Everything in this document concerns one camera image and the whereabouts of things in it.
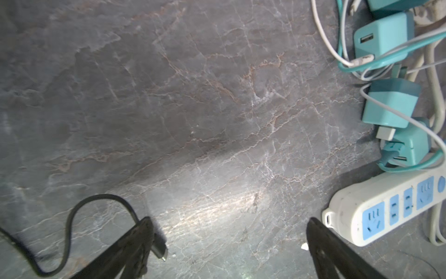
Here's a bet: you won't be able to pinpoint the black USB cable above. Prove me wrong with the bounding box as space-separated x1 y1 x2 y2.
0 193 168 278

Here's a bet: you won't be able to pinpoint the thin white USB cable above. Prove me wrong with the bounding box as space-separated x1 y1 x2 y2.
311 0 446 158

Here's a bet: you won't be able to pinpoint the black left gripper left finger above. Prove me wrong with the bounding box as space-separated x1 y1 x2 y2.
73 217 154 279

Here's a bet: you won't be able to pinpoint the white blue power strip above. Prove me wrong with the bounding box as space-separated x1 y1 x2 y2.
322 167 446 247

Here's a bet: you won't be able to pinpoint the teal charger plug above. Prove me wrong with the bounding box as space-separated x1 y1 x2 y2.
380 123 432 167
362 78 422 129
353 12 415 58

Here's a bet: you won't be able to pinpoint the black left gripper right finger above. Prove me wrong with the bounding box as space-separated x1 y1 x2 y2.
306 217 385 279

